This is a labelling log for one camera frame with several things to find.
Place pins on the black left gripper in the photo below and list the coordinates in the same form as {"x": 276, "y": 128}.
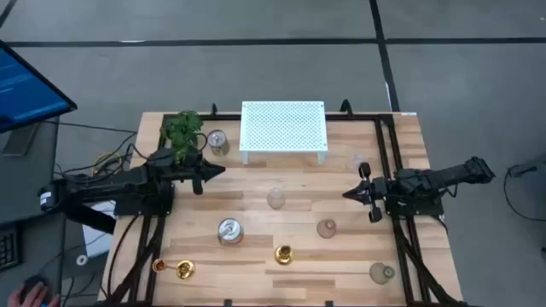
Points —
{"x": 197, "y": 170}

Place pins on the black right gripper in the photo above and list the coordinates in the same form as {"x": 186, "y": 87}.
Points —
{"x": 377, "y": 192}

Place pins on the glass candle jar silver lid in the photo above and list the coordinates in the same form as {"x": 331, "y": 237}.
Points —
{"x": 230, "y": 231}
{"x": 218, "y": 142}

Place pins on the clear ribbed glass candle holder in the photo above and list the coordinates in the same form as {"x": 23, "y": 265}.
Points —
{"x": 355, "y": 161}
{"x": 276, "y": 198}

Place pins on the pink ribbed glass candle holder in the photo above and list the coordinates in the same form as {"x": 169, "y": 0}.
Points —
{"x": 326, "y": 228}

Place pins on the clear glass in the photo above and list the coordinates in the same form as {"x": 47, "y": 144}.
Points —
{"x": 381, "y": 273}

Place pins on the tall gold candlestick holder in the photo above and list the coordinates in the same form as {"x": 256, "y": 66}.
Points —
{"x": 283, "y": 254}
{"x": 185, "y": 269}

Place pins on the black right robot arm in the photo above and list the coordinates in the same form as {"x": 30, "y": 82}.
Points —
{"x": 452, "y": 172}

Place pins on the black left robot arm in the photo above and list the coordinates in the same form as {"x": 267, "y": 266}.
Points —
{"x": 106, "y": 183}

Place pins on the green plant in white pot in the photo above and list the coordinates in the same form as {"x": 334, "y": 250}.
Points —
{"x": 183, "y": 130}

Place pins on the black table clamp hook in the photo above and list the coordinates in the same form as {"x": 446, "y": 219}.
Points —
{"x": 214, "y": 110}
{"x": 346, "y": 107}

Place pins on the small white table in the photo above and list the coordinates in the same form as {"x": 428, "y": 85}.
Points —
{"x": 283, "y": 125}

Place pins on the white box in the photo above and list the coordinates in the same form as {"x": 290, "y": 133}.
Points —
{"x": 100, "y": 239}

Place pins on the white tape roll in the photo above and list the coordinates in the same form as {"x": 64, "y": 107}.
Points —
{"x": 78, "y": 260}

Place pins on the dark grey desk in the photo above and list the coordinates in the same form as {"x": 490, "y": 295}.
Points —
{"x": 25, "y": 187}

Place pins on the grey monitor stand base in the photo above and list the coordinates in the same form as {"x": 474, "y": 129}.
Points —
{"x": 19, "y": 140}

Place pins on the computer monitor blue screen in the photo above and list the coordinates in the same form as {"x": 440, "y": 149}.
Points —
{"x": 25, "y": 94}

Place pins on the black computer mouse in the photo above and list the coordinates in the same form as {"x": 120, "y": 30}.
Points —
{"x": 32, "y": 281}

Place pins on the person's hand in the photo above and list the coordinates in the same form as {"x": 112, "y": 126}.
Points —
{"x": 36, "y": 298}

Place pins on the black keyboard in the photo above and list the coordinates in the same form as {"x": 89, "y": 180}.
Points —
{"x": 7, "y": 249}

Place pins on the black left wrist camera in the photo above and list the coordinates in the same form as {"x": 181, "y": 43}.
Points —
{"x": 162, "y": 157}

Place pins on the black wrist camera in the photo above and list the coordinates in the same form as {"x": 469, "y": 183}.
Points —
{"x": 162, "y": 157}
{"x": 409, "y": 177}

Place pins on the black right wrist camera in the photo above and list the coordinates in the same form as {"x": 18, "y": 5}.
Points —
{"x": 409, "y": 177}

